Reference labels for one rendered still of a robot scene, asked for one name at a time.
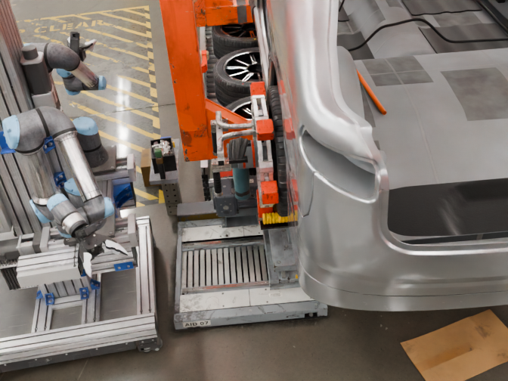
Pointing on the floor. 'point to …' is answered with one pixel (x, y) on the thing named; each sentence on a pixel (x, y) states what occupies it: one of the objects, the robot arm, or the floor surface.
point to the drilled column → (171, 197)
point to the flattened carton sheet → (460, 348)
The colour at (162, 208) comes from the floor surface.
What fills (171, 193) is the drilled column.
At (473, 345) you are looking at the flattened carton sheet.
